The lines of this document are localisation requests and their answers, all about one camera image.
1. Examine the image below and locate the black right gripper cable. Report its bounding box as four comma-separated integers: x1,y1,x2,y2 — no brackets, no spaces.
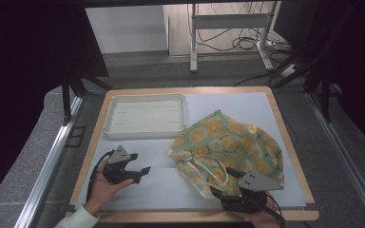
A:
263,192,287,228

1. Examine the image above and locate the yellow green floral cloth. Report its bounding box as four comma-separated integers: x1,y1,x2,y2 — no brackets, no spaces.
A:
167,108,285,200

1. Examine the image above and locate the person's right hand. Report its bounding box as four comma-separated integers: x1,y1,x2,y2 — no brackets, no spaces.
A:
245,191,282,228

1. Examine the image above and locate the wooden table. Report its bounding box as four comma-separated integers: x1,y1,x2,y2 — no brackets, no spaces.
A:
65,85,320,223

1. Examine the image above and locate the aluminium rail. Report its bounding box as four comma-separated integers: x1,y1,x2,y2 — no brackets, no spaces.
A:
13,95,86,228
305,91,365,228

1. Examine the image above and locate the white power strip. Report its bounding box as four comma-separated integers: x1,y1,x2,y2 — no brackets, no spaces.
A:
278,63,299,79

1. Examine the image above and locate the white table mat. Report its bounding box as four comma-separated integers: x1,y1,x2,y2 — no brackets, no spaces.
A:
74,91,309,212

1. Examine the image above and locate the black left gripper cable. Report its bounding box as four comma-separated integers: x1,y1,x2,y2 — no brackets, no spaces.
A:
86,149,115,203

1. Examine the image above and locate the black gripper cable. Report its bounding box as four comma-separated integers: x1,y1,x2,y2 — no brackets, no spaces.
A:
263,192,287,228
86,149,115,203

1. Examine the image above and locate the white metal desk frame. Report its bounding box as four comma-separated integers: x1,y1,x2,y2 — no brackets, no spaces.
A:
188,0,282,74

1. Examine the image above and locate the person's left hand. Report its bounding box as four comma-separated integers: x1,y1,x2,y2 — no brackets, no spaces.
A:
85,160,135,217

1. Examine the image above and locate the tangle of black floor cables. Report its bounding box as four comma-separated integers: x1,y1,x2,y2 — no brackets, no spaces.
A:
195,2,294,54

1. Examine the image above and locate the white plastic tray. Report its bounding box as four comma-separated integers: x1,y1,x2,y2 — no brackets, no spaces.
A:
102,92,187,142

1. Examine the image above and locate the black metal stand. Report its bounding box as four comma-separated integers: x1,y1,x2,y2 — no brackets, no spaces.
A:
269,0,364,124
61,67,114,126

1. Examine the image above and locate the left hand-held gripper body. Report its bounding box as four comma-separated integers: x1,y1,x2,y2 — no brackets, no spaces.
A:
103,144,143,185

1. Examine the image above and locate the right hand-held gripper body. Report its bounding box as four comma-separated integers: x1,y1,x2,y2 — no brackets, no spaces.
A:
219,170,285,215

